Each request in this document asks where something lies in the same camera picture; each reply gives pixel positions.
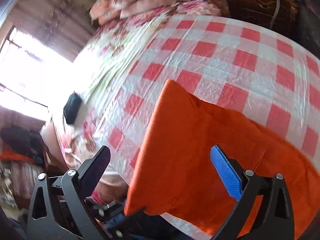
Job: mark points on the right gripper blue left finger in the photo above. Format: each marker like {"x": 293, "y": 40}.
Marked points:
{"x": 92, "y": 172}

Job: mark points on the dark wooden nightstand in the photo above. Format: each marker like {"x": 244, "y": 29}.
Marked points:
{"x": 277, "y": 15}

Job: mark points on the red white checkered tablecloth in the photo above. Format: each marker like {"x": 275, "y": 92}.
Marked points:
{"x": 241, "y": 66}

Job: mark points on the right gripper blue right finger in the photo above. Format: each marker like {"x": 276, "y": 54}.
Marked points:
{"x": 228, "y": 175}

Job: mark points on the orange fleece pants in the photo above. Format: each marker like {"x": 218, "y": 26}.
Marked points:
{"x": 174, "y": 173}

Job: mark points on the black object on bed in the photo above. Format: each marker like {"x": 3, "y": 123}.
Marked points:
{"x": 71, "y": 108}

